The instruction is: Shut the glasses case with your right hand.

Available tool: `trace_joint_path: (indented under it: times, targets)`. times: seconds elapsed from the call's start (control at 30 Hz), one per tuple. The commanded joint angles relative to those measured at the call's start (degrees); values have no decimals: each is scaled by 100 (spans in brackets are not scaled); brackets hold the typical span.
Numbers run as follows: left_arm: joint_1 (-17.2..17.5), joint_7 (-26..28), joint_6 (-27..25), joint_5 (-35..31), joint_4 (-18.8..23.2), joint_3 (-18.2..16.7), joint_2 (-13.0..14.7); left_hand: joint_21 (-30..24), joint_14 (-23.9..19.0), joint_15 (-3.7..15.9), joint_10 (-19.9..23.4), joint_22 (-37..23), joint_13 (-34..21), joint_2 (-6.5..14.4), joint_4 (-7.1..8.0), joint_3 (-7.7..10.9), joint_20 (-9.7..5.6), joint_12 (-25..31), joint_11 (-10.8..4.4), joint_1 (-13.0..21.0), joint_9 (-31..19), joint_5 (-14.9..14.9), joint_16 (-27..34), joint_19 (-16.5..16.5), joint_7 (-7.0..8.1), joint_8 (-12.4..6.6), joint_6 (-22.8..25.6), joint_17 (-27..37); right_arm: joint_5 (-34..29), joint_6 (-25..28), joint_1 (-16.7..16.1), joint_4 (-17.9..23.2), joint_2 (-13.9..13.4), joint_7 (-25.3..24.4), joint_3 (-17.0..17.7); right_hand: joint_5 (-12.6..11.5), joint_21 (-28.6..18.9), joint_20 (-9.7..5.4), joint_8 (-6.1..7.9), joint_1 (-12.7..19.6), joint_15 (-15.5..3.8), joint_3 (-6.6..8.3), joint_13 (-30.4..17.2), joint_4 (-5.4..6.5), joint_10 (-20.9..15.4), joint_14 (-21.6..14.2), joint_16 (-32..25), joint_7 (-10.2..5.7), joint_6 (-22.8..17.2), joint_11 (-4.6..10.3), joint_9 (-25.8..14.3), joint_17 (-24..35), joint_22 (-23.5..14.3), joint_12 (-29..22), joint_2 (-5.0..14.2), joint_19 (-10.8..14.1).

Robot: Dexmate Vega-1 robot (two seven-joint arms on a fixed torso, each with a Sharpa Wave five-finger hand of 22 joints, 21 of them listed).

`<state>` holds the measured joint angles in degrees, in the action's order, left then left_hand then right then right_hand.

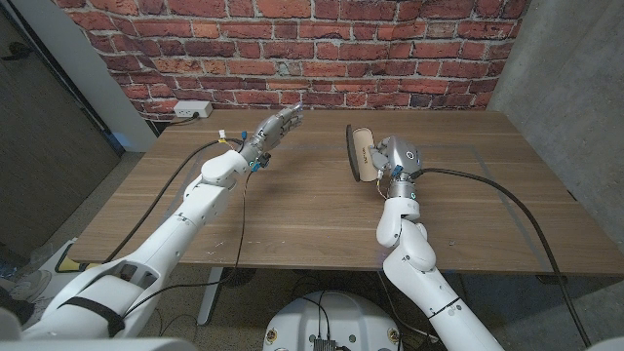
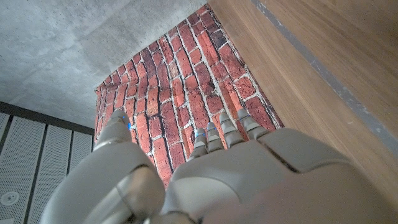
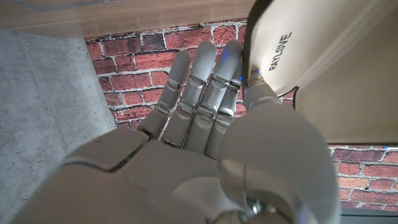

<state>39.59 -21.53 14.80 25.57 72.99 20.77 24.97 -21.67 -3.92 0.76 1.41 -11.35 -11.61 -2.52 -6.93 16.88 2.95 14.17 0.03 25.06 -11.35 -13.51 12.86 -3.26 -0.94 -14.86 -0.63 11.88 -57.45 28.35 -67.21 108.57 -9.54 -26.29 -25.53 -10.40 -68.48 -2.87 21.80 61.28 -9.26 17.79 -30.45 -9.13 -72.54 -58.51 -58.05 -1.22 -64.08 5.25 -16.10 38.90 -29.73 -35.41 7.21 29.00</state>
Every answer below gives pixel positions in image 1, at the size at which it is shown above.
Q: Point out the red brick printed backdrop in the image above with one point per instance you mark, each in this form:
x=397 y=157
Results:
x=302 y=49

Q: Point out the black glasses case tan lining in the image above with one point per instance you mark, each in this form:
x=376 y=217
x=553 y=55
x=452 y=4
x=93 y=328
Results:
x=361 y=151

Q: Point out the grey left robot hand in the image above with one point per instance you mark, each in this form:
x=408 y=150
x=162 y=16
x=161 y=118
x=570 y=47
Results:
x=273 y=131

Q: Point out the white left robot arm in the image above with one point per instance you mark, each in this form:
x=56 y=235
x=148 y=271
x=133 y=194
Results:
x=166 y=244

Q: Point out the slanted grey tape strip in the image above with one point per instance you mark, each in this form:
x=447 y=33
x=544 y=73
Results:
x=482 y=158

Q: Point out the dark perforated panel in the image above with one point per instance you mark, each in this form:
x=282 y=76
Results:
x=44 y=146

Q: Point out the white table leg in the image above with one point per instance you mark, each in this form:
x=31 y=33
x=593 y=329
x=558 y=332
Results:
x=210 y=297

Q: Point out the white power strip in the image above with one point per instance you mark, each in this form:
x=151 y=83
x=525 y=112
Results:
x=192 y=108

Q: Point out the grey sneaker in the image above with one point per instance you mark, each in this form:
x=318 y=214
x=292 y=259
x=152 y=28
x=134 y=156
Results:
x=27 y=285

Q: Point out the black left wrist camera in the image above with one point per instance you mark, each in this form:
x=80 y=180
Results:
x=263 y=161

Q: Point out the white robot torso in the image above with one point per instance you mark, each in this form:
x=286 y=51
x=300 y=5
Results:
x=331 y=317

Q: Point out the yellow and black floor mat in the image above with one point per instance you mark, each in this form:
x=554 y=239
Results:
x=70 y=265

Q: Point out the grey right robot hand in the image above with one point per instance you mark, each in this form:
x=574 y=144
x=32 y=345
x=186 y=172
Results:
x=402 y=153

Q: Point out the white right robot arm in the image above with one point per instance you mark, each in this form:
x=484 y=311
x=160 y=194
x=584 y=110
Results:
x=414 y=263

